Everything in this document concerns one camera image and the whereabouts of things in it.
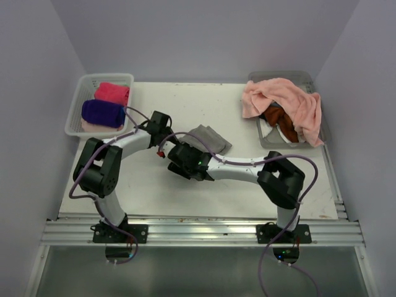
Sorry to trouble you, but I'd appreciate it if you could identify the grey towel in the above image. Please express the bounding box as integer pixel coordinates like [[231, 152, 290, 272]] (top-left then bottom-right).
[[179, 125, 232, 155]]

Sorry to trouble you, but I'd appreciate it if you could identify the light pink towel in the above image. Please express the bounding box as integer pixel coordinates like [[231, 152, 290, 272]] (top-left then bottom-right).
[[241, 78, 324, 147]]

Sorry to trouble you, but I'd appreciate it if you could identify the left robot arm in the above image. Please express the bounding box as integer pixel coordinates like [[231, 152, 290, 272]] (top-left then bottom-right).
[[69, 111, 173, 243]]

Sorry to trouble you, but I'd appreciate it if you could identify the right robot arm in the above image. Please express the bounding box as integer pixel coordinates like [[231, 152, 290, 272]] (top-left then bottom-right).
[[161, 141, 305, 243]]

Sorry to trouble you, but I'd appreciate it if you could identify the hot pink rolled towel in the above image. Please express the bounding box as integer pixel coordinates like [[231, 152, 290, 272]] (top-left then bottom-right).
[[94, 82, 130, 106]]

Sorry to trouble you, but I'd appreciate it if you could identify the purple rolled towel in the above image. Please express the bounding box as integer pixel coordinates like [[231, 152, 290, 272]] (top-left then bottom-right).
[[81, 99, 126, 128]]

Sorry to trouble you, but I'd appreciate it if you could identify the pale pink rolled towel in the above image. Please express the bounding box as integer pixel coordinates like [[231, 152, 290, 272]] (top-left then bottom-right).
[[81, 119, 124, 133]]

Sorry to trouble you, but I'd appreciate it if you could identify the white cloth in bin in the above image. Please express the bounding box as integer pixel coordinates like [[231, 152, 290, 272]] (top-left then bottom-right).
[[258, 119, 306, 147]]

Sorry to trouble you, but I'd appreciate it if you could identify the white plastic basket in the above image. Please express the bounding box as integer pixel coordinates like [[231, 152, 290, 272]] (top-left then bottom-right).
[[64, 73, 134, 139]]

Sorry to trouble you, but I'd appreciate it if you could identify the brown towel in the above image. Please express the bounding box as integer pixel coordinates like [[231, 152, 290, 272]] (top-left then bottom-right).
[[259, 106, 300, 143]]

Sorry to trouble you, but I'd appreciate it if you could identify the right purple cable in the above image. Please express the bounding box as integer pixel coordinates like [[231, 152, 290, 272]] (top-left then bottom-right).
[[156, 132, 319, 297]]

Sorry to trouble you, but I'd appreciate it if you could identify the purple cable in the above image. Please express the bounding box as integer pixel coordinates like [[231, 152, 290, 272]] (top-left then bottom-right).
[[156, 132, 319, 297], [68, 106, 152, 265]]

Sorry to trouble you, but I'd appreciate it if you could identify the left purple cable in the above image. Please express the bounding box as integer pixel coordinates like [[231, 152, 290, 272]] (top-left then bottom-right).
[[68, 106, 152, 265]]

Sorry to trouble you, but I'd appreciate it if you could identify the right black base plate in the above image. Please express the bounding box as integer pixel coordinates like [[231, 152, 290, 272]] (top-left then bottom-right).
[[256, 222, 312, 244]]

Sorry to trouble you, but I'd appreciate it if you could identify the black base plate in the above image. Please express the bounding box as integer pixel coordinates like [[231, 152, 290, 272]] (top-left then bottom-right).
[[90, 222, 149, 244], [256, 222, 312, 244]]

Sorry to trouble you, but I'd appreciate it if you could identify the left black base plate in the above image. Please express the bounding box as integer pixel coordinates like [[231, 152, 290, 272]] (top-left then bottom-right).
[[90, 222, 149, 244]]

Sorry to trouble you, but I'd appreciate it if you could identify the aluminium mounting rail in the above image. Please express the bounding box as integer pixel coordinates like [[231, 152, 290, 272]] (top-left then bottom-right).
[[40, 215, 365, 247]]

